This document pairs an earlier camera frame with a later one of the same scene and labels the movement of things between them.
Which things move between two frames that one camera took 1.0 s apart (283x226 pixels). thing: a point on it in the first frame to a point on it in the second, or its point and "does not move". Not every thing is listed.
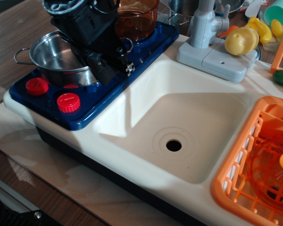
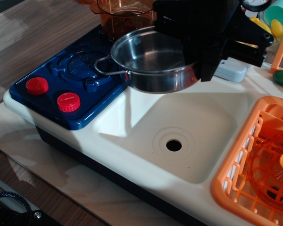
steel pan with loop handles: (59, 62) to (152, 58)
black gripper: (93, 23) to (231, 30)
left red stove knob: (37, 86) does not move
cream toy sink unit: (163, 137) does not move
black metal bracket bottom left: (3, 215) does not move
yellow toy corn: (277, 28) does not move
